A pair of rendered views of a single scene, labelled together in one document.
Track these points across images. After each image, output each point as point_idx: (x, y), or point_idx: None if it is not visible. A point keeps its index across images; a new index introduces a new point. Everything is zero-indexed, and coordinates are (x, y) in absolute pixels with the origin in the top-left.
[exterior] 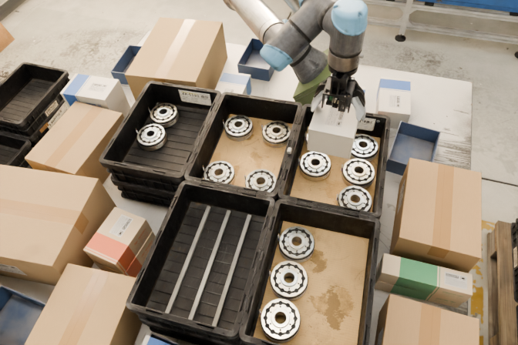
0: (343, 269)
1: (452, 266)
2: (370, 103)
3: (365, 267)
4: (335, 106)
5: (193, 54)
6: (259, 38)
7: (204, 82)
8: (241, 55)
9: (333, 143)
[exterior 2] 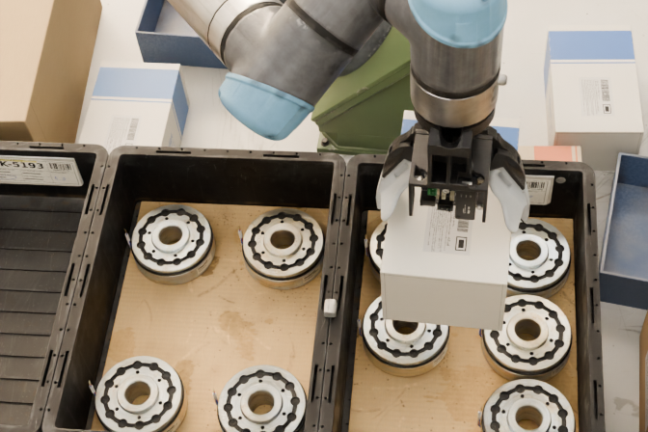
0: None
1: None
2: (529, 102)
3: None
4: (447, 208)
5: (6, 31)
6: (209, 47)
7: (50, 110)
8: None
9: (453, 299)
